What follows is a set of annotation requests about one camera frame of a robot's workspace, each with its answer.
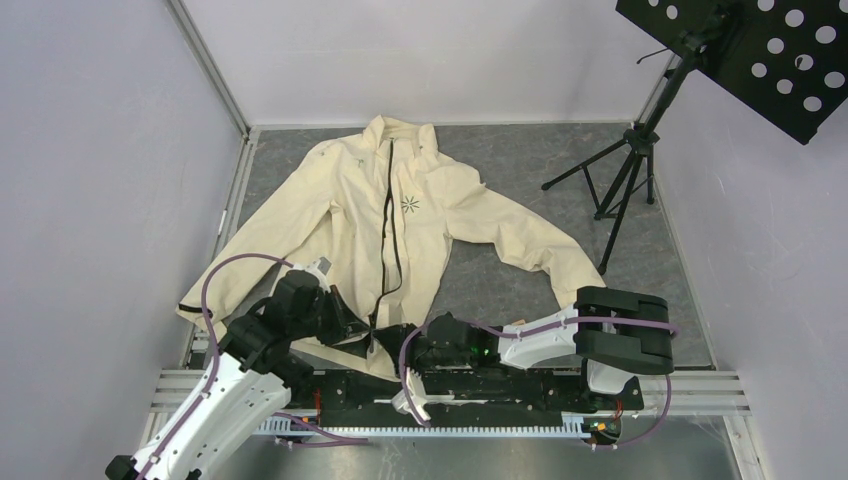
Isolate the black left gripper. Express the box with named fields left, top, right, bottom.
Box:
left=290, top=284, right=371, bottom=346

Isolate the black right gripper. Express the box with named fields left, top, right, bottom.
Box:
left=370, top=324, right=474, bottom=384

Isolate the cream zip-up jacket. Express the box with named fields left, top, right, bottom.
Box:
left=177, top=115, right=607, bottom=383

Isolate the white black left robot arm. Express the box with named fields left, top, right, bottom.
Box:
left=105, top=265, right=347, bottom=479

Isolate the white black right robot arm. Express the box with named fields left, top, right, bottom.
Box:
left=374, top=287, right=679, bottom=408

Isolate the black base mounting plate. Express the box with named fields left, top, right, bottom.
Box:
left=287, top=368, right=645, bottom=428

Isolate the black music stand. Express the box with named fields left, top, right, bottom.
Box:
left=541, top=1, right=847, bottom=274

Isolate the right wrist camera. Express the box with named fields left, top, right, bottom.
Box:
left=391, top=369, right=456, bottom=423

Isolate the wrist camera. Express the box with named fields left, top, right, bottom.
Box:
left=291, top=257, right=332, bottom=292
left=391, top=369, right=456, bottom=423

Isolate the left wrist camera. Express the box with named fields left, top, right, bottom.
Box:
left=291, top=257, right=332, bottom=292

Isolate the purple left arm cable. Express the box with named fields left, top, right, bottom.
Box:
left=132, top=252, right=374, bottom=480

